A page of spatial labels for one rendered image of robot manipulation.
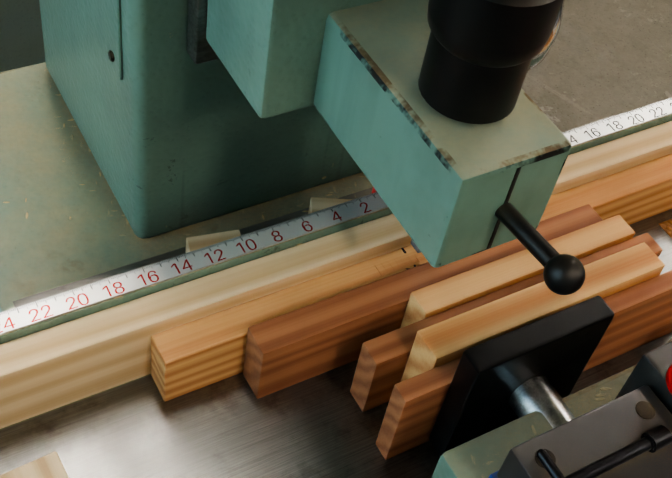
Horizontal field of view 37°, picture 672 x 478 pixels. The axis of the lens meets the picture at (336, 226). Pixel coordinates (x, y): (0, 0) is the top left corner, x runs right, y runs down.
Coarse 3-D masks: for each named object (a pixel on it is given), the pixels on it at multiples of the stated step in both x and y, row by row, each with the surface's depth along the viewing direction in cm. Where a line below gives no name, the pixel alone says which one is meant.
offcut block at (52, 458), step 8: (48, 456) 50; (56, 456) 50; (32, 464) 50; (40, 464) 50; (48, 464) 50; (56, 464) 50; (8, 472) 50; (16, 472) 50; (24, 472) 50; (32, 472) 50; (40, 472) 50; (48, 472) 50; (56, 472) 50; (64, 472) 50
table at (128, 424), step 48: (144, 384) 58; (240, 384) 59; (336, 384) 60; (576, 384) 62; (0, 432) 55; (48, 432) 55; (96, 432) 56; (144, 432) 56; (192, 432) 56; (240, 432) 57; (288, 432) 57; (336, 432) 58
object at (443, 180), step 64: (384, 0) 57; (320, 64) 58; (384, 64) 53; (384, 128) 53; (448, 128) 50; (512, 128) 51; (384, 192) 55; (448, 192) 49; (512, 192) 51; (448, 256) 53
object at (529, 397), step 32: (544, 320) 53; (576, 320) 53; (608, 320) 54; (480, 352) 51; (512, 352) 51; (544, 352) 52; (576, 352) 55; (480, 384) 51; (512, 384) 54; (544, 384) 54; (448, 416) 54; (480, 416) 55; (512, 416) 57; (544, 416) 53; (448, 448) 56
